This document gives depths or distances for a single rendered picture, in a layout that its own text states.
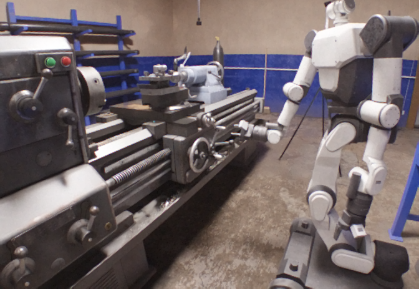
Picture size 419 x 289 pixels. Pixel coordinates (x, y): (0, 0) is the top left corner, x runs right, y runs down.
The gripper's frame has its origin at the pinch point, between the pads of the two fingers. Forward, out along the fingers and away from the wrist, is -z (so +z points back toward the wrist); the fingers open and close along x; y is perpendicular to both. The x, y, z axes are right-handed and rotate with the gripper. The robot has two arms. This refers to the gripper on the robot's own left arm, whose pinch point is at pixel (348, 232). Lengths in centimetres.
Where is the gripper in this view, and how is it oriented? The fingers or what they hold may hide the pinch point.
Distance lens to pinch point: 106.7
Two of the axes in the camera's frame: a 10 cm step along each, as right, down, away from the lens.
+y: 1.1, 2.4, -9.6
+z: 1.1, -9.7, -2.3
